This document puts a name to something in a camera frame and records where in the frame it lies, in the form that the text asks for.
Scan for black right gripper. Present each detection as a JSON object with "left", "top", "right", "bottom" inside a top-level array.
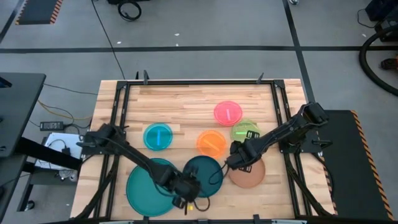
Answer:
[{"left": 225, "top": 129, "right": 261, "bottom": 174}]

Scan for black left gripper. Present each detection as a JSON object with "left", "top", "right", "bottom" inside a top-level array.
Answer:
[{"left": 169, "top": 164, "right": 203, "bottom": 216}]

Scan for green transparent plastic plate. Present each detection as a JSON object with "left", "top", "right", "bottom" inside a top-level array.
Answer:
[{"left": 230, "top": 119, "right": 262, "bottom": 144}]

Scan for tan plastic plate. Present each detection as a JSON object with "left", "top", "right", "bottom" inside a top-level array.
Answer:
[{"left": 228, "top": 157, "right": 267, "bottom": 189}]

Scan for dark teal plastic plate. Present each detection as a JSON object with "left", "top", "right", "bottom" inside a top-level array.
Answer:
[{"left": 182, "top": 155, "right": 224, "bottom": 199}]

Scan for orange transparent plastic plate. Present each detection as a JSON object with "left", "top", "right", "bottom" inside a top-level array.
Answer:
[{"left": 196, "top": 129, "right": 228, "bottom": 159}]

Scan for large green plastic plate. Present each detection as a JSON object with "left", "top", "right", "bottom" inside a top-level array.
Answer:
[{"left": 126, "top": 157, "right": 187, "bottom": 218}]

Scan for pink transparent plastic plate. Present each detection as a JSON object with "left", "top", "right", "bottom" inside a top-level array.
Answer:
[{"left": 213, "top": 100, "right": 244, "bottom": 127}]

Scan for blue transparent plastic plate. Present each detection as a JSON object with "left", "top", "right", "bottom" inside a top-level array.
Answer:
[{"left": 142, "top": 122, "right": 174, "bottom": 152}]

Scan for large hazard striped black platform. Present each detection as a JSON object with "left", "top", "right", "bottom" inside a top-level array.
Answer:
[{"left": 316, "top": 109, "right": 396, "bottom": 222}]

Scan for white flat box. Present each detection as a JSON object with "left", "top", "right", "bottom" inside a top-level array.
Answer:
[{"left": 34, "top": 132, "right": 83, "bottom": 171}]

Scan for black metal stand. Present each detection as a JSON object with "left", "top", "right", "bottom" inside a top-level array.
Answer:
[{"left": 0, "top": 136, "right": 82, "bottom": 215}]

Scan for black power adapter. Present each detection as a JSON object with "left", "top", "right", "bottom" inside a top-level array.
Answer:
[{"left": 39, "top": 121, "right": 65, "bottom": 131}]

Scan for orange black object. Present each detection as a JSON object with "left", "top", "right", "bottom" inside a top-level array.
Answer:
[{"left": 381, "top": 57, "right": 398, "bottom": 71}]

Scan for black desk top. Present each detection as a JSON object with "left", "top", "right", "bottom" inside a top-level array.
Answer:
[{"left": 0, "top": 72, "right": 47, "bottom": 158}]

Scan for black equipment case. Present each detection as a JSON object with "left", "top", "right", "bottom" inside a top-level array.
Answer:
[{"left": 357, "top": 0, "right": 398, "bottom": 43}]

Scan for small hazard striped floor mat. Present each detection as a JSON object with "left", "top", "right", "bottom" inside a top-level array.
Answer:
[{"left": 14, "top": 0, "right": 64, "bottom": 26}]

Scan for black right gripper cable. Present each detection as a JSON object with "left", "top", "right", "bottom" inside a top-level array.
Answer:
[{"left": 207, "top": 161, "right": 230, "bottom": 187}]

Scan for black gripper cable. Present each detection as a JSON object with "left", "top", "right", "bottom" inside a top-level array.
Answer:
[
  {"left": 207, "top": 161, "right": 230, "bottom": 187},
  {"left": 192, "top": 195, "right": 211, "bottom": 213}
]

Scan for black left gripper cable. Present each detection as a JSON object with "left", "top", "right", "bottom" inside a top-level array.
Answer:
[{"left": 192, "top": 195, "right": 211, "bottom": 213}]

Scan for silver aluminium bracket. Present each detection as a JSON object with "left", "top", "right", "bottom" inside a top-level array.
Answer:
[{"left": 271, "top": 219, "right": 308, "bottom": 224}]

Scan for yellow floor cable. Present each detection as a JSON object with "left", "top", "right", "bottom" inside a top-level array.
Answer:
[{"left": 37, "top": 99, "right": 93, "bottom": 121}]

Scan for thick black hose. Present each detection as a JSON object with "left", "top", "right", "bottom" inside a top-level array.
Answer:
[{"left": 359, "top": 26, "right": 398, "bottom": 96}]

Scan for thin black floor cable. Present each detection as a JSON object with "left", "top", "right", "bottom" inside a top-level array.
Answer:
[{"left": 43, "top": 82, "right": 99, "bottom": 96}]

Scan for long black floor cable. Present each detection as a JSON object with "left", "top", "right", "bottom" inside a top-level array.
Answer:
[{"left": 91, "top": 0, "right": 126, "bottom": 80}]

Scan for coiled black cable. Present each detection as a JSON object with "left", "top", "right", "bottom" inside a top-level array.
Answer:
[{"left": 117, "top": 0, "right": 142, "bottom": 22}]

